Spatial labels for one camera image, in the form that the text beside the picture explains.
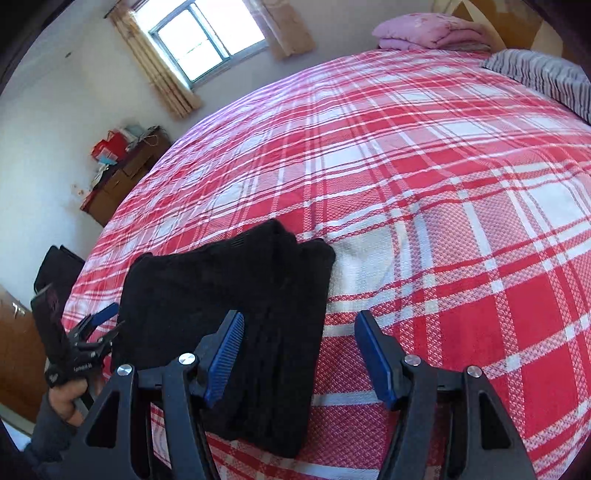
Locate grey striped pillow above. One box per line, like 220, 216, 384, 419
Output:
480, 48, 591, 123

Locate cream wooden headboard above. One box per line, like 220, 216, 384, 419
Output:
431, 0, 566, 61

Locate brown wooden dresser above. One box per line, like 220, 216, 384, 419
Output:
79, 127, 172, 227

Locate wooden door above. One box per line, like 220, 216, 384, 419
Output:
0, 284, 49, 423

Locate person's left forearm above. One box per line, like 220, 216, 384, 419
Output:
18, 392, 80, 480

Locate black pants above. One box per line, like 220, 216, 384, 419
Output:
111, 218, 336, 459

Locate person's left hand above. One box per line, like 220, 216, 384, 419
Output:
46, 362, 101, 426

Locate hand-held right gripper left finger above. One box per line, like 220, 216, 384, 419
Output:
60, 310, 246, 480

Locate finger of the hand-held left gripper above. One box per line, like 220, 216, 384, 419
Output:
69, 302, 120, 343
76, 320, 125, 357

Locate red plaid bed sheet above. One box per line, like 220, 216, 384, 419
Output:
60, 48, 591, 480

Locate red gift bag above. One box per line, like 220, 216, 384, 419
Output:
91, 130, 132, 163

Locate window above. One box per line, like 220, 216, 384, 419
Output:
148, 0, 269, 84

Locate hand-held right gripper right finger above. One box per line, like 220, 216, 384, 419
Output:
353, 310, 539, 480

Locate pink folded quilt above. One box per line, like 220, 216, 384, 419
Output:
372, 13, 495, 51

